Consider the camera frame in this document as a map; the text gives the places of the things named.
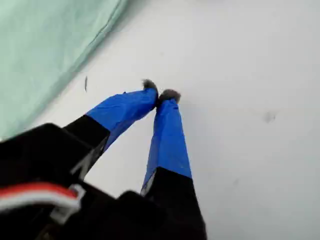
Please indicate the green t-shirt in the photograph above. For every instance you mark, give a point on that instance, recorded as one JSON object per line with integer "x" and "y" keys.
{"x": 37, "y": 50}

